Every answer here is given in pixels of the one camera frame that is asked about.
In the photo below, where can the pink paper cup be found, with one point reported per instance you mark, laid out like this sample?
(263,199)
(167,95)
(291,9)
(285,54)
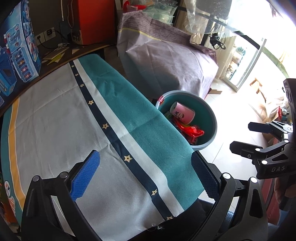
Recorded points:
(183,113)

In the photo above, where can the red snack wrapper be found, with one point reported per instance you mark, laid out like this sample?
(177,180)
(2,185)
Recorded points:
(190,132)

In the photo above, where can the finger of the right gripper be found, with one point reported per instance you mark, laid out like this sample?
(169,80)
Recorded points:
(260,127)
(246,150)

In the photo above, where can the red cardboard box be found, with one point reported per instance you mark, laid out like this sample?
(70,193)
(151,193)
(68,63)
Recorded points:
(92,21)

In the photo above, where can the blue toy box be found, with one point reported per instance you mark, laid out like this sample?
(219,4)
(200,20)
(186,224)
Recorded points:
(20,61)

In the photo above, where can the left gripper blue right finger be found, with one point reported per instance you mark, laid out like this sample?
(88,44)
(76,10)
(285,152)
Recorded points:
(208,174)

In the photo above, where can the grey cloth covered furniture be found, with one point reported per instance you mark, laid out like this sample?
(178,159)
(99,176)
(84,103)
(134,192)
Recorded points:
(158,58)

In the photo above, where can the teal trash bin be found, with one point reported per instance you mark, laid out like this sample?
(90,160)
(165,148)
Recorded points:
(204,117)

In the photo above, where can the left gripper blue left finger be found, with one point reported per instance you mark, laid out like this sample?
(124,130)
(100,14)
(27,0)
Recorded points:
(83,175)

